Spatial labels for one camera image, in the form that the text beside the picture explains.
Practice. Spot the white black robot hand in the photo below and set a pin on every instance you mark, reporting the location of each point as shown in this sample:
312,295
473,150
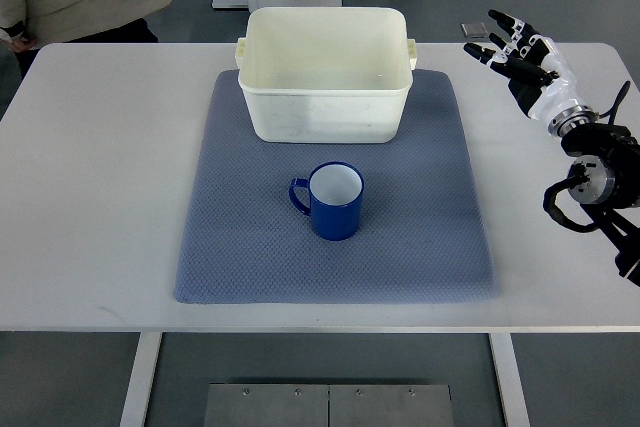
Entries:
540,79

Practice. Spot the blue enamel mug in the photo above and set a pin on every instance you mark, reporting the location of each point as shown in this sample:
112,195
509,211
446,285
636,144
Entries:
331,197

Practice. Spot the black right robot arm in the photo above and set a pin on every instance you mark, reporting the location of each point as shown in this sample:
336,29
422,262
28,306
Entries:
603,179

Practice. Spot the white plastic box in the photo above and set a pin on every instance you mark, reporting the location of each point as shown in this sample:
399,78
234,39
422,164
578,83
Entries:
338,75

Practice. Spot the grey floor socket plate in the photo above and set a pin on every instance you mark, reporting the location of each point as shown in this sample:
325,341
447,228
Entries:
474,30

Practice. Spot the blue grey textured mat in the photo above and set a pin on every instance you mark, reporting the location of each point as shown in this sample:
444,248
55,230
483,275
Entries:
390,223

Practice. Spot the white table right leg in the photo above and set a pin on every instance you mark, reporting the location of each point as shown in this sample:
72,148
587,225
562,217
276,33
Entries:
508,379

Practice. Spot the white table leg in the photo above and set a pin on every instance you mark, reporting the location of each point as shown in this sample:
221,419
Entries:
508,379
141,380

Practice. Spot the metal floor plate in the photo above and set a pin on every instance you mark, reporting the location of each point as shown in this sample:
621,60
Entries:
328,405

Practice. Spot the white table left leg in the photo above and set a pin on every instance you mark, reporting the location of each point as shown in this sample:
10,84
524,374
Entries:
141,380

